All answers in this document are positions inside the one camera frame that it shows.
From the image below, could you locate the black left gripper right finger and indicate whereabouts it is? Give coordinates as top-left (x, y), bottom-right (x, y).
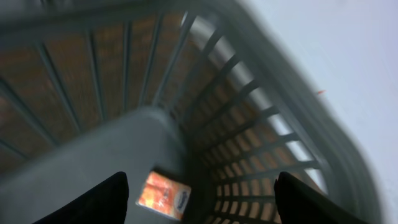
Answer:
top-left (274, 172), bottom-right (366, 224)

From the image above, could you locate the small orange snack packet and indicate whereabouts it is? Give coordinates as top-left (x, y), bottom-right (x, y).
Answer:
top-left (136, 171), bottom-right (192, 221)

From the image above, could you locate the grey plastic mesh basket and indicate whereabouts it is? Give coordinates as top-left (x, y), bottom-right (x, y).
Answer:
top-left (1, 1), bottom-right (384, 223)

